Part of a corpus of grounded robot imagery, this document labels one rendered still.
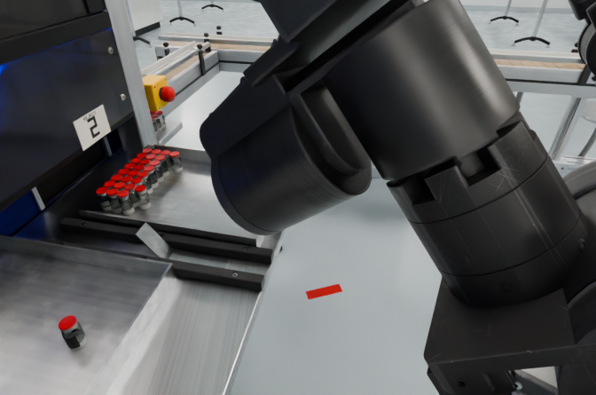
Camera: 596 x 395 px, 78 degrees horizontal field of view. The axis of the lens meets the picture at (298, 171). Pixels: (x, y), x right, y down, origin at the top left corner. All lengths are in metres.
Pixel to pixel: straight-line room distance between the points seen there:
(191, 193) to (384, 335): 1.08
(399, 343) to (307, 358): 0.37
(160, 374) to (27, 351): 0.19
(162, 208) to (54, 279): 0.21
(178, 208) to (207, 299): 0.24
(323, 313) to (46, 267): 1.16
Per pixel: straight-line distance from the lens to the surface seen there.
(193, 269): 0.62
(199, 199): 0.79
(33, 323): 0.67
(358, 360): 1.57
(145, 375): 0.56
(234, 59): 1.63
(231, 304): 0.59
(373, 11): 0.17
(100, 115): 0.85
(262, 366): 1.55
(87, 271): 0.71
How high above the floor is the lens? 1.34
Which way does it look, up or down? 33 degrees down
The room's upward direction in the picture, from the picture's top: straight up
